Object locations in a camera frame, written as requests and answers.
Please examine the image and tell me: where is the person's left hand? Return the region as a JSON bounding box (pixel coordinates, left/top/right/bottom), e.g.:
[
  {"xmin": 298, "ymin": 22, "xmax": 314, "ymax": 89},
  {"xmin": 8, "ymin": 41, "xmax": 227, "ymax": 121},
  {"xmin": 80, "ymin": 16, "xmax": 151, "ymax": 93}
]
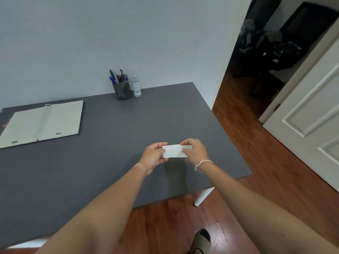
[{"xmin": 138, "ymin": 142, "xmax": 169, "ymax": 177}]

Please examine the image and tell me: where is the white panel door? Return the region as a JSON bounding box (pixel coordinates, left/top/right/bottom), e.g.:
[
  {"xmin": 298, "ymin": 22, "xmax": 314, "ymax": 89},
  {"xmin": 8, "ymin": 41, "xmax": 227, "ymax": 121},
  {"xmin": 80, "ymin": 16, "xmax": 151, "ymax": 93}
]
[{"xmin": 262, "ymin": 37, "xmax": 339, "ymax": 193}]

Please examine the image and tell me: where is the person's right forearm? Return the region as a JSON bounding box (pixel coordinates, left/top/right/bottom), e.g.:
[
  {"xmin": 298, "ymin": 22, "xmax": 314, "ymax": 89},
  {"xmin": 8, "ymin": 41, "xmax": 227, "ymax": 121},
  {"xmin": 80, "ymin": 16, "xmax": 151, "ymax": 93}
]
[{"xmin": 197, "ymin": 161, "xmax": 339, "ymax": 254}]

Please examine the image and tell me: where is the grey table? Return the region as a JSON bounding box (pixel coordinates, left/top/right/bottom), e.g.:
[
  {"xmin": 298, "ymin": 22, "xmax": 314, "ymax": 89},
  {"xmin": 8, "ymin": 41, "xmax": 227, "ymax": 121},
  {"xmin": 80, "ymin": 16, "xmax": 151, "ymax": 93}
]
[{"xmin": 0, "ymin": 82, "xmax": 252, "ymax": 249}]

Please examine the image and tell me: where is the white paper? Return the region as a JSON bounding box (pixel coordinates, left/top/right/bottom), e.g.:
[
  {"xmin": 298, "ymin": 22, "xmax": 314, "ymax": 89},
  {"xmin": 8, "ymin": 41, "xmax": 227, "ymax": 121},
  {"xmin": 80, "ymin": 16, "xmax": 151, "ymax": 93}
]
[{"xmin": 162, "ymin": 144, "xmax": 193, "ymax": 159}]

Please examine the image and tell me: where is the black bag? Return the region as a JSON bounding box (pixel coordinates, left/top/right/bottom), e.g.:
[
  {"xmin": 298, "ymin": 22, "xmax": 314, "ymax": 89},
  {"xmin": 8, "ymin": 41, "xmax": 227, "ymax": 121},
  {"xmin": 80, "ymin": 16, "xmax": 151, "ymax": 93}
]
[{"xmin": 270, "ymin": 41, "xmax": 304, "ymax": 72}]

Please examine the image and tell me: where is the person's foot in slipper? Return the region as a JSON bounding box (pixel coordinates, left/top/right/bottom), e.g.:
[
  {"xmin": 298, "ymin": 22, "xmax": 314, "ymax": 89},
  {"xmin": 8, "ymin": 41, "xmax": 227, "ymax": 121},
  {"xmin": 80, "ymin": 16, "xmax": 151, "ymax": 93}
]
[{"xmin": 191, "ymin": 229, "xmax": 212, "ymax": 254}]

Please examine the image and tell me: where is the clear sanitizer bottle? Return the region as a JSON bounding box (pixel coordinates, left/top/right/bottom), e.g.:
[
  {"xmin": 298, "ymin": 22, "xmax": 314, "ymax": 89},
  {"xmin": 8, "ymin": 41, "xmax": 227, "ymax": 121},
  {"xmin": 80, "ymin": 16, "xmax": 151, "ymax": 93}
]
[{"xmin": 132, "ymin": 74, "xmax": 142, "ymax": 98}]

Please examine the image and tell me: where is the dark mesh pen holder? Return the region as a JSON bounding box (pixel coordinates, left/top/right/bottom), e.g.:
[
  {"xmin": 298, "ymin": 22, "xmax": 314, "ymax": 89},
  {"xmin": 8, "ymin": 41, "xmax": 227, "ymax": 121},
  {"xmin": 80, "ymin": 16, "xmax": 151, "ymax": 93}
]
[{"xmin": 112, "ymin": 81, "xmax": 133, "ymax": 100}]

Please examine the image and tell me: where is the open spiral notebook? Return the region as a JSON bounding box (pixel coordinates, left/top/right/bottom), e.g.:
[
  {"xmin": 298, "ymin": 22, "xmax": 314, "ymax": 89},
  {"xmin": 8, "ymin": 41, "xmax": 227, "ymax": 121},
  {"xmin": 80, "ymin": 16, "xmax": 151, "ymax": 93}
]
[{"xmin": 0, "ymin": 100, "xmax": 84, "ymax": 149}]

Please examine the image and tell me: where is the white string wristband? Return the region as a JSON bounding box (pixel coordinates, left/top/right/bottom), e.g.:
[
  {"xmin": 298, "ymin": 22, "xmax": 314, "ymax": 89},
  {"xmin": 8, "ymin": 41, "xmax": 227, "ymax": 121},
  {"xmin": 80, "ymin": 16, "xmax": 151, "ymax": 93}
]
[{"xmin": 194, "ymin": 160, "xmax": 214, "ymax": 172}]

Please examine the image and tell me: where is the person's left forearm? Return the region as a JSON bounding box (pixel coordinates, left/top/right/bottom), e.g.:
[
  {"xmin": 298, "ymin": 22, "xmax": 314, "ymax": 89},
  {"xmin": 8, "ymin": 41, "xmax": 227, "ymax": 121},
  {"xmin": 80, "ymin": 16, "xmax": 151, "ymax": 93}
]
[{"xmin": 34, "ymin": 162, "xmax": 147, "ymax": 254}]

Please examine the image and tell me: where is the white table leg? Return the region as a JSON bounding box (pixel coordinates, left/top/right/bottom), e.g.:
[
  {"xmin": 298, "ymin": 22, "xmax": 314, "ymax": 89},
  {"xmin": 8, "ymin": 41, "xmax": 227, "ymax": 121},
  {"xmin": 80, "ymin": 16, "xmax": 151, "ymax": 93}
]
[{"xmin": 194, "ymin": 187, "xmax": 215, "ymax": 207}]

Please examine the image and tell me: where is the person's right hand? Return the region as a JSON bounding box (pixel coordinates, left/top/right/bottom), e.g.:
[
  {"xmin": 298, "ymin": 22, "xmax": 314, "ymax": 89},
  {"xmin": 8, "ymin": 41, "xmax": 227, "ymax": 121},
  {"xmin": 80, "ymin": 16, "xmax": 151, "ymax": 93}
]
[{"xmin": 180, "ymin": 138, "xmax": 210, "ymax": 174}]

